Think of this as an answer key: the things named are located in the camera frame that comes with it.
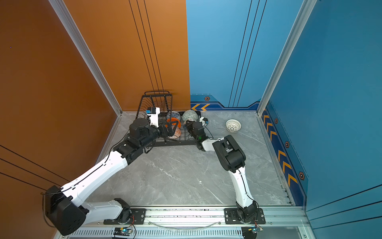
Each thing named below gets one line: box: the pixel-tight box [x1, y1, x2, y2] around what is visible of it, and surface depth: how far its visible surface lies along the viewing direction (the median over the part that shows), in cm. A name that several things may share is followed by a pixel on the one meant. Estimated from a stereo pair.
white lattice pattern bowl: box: [225, 118, 242, 133], surface depth 111 cm
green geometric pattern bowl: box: [182, 109, 199, 122], surface depth 114 cm
